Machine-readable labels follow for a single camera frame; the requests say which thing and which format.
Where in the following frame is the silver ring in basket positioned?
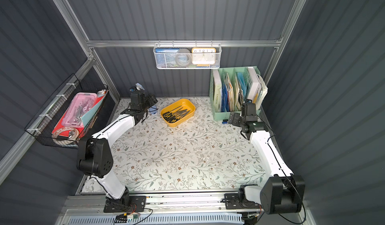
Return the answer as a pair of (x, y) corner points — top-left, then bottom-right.
(53, 127), (80, 141)

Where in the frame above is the blue box in basket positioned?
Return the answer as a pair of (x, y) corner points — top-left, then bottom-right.
(154, 48), (179, 68)

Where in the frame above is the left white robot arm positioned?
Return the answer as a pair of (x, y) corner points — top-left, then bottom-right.
(76, 87), (157, 200)

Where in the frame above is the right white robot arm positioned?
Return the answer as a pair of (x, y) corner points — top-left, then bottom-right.
(228, 102), (305, 216)

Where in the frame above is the black wire wall basket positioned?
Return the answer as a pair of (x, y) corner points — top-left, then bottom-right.
(25, 76), (109, 149)

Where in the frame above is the aluminium front rail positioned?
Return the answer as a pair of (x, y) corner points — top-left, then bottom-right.
(60, 189), (263, 218)

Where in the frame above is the white book in organizer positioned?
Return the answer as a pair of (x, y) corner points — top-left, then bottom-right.
(213, 70), (222, 112)

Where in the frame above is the blue small desk lamp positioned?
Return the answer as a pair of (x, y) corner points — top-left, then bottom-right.
(135, 83), (157, 114)

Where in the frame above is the blue folder in organizer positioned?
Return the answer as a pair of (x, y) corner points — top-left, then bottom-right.
(221, 81), (229, 112)

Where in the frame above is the yellow plastic storage tray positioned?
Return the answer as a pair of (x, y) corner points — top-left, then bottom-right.
(160, 99), (196, 127)

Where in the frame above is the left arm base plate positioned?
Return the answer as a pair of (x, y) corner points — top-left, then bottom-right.
(103, 196), (146, 213)

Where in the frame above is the white wire hanging basket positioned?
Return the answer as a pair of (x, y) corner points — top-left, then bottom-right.
(153, 43), (223, 70)

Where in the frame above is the pink plastic tool case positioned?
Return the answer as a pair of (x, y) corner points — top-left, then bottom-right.
(61, 92), (97, 128)

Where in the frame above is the yellow white alarm clock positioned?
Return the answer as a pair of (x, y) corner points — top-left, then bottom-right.
(191, 47), (217, 66)

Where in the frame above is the white vented panel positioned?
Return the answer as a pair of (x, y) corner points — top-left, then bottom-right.
(64, 213), (245, 225)

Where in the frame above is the grey tape roll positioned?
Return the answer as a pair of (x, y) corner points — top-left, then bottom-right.
(175, 48), (191, 67)

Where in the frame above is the green desktop file organizer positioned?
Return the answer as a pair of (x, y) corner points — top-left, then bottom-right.
(209, 66), (260, 121)

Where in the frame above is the white binder right side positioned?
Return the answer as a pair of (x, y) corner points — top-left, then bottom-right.
(253, 74), (268, 110)

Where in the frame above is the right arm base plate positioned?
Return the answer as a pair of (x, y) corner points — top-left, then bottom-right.
(221, 194), (262, 210)

